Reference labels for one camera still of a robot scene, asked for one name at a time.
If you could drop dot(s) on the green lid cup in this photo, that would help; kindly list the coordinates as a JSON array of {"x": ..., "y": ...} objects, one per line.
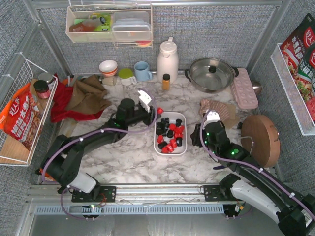
[{"x": 126, "y": 76}]

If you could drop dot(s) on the red snack bag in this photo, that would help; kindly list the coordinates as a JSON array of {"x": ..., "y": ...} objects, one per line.
[{"x": 20, "y": 119}]

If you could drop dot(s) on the pink egg tray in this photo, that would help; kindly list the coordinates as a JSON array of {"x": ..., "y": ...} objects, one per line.
[{"x": 242, "y": 90}]

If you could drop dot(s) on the clear plastic containers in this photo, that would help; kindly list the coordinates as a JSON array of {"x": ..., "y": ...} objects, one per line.
[{"x": 131, "y": 26}]

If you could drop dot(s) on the steel pot with lid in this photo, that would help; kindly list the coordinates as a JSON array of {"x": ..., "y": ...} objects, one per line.
[{"x": 211, "y": 75}]

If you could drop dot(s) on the green label bottle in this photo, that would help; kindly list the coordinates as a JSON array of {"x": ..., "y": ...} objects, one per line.
[{"x": 106, "y": 21}]

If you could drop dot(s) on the metal base rail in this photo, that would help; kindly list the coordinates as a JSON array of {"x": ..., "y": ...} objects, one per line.
[{"x": 153, "y": 199}]

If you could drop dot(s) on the striped pink cloth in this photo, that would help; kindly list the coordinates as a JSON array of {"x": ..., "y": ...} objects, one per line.
[{"x": 227, "y": 112}]

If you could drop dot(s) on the white wire basket left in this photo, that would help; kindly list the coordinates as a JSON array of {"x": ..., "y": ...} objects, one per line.
[{"x": 12, "y": 152}]

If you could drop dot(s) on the brown cloth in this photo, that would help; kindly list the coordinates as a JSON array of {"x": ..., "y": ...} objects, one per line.
[{"x": 88, "y": 96}]

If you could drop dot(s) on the blue mug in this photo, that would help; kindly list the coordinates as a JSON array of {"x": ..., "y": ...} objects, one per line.
[{"x": 142, "y": 71}]

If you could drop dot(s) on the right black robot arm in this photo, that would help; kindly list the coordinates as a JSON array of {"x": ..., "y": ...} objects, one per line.
[{"x": 293, "y": 212}]

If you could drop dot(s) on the round wooden board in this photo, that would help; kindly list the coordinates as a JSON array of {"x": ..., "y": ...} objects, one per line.
[{"x": 260, "y": 137}]

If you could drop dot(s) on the white wire basket right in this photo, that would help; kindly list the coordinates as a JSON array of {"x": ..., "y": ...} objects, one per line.
[{"x": 298, "y": 106}]

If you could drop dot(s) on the white orange bowl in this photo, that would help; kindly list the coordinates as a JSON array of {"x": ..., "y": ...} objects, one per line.
[{"x": 108, "y": 67}]

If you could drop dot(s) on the orange spice bottle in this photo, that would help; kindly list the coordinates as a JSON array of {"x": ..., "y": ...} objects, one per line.
[{"x": 166, "y": 82}]

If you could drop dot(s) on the small glass cup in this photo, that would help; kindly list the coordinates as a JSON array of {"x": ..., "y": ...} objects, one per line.
[{"x": 109, "y": 81}]

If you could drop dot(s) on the red cloth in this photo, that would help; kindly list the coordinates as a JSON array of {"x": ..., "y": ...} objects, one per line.
[{"x": 61, "y": 98}]

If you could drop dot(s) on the white thermos jug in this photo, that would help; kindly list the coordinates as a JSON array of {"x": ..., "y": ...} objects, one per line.
[{"x": 168, "y": 60}]

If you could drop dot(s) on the cream wall shelf basket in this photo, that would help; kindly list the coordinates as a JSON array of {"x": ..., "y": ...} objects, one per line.
[{"x": 80, "y": 29}]

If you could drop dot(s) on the red seasoning packets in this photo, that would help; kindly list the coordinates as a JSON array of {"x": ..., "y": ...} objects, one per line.
[{"x": 298, "y": 51}]

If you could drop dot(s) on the white storage tray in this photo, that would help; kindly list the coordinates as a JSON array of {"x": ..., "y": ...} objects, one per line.
[{"x": 172, "y": 116}]

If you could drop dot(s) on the lone red capsule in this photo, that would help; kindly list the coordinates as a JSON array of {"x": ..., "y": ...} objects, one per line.
[{"x": 160, "y": 111}]

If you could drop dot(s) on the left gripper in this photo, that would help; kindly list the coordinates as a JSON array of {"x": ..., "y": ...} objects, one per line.
[{"x": 151, "y": 115}]

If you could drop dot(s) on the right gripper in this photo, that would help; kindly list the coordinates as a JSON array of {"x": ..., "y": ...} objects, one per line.
[{"x": 197, "y": 135}]

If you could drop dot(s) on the red jar black lid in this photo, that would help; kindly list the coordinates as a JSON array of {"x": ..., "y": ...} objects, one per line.
[{"x": 42, "y": 89}]

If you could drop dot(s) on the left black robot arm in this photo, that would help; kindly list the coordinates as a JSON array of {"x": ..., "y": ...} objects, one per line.
[{"x": 63, "y": 160}]

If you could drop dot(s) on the white wire basket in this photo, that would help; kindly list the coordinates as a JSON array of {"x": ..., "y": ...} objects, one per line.
[
  {"x": 12, "y": 152},
  {"x": 298, "y": 106}
]

